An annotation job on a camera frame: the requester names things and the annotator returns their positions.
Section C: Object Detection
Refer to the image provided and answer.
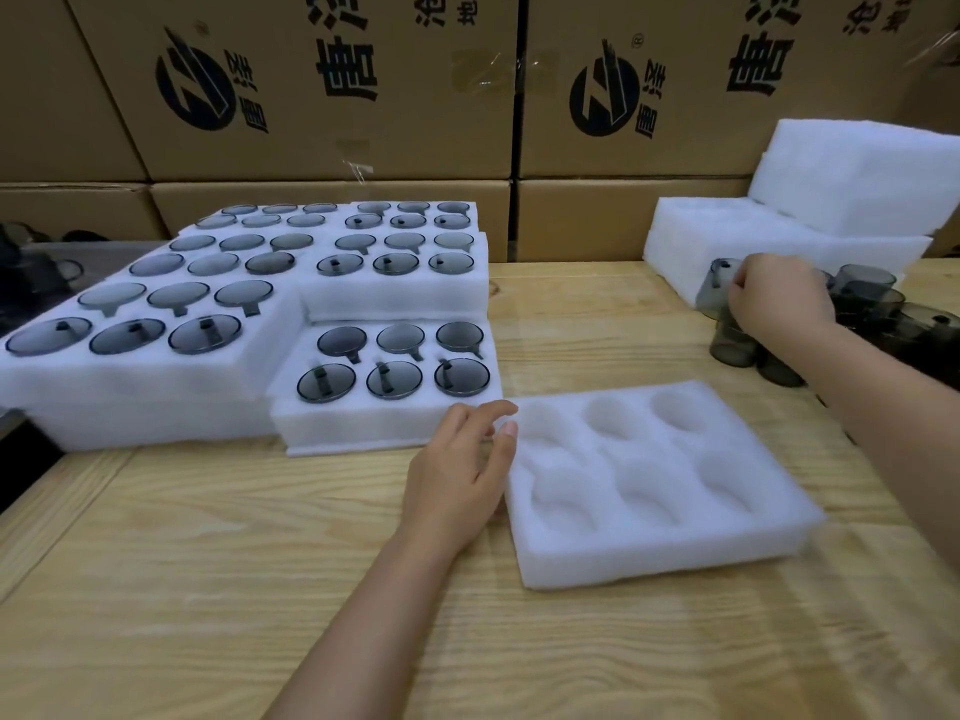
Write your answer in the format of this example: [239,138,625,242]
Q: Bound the person's right hand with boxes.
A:
[728,252,840,340]

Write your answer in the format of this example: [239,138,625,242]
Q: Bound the person's left hand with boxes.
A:
[401,400,520,556]

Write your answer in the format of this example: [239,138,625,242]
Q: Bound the white grooved foam tray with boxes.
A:
[26,400,286,452]
[176,203,354,237]
[503,380,826,591]
[341,200,481,237]
[268,318,502,458]
[101,231,331,293]
[0,280,309,410]
[296,230,490,323]

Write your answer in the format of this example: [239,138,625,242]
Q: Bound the pile of smoky glass mugs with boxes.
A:
[708,261,960,443]

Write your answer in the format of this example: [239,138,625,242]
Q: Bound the stack of white foam trays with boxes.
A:
[642,117,960,308]

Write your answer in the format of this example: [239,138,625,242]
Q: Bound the dark mugs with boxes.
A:
[0,222,84,308]

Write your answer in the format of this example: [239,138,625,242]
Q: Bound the person's right forearm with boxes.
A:
[779,318,960,578]

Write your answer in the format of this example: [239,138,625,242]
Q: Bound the person's left forearm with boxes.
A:
[266,524,466,720]

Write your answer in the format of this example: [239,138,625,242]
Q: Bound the stainless steel table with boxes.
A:
[0,239,174,346]

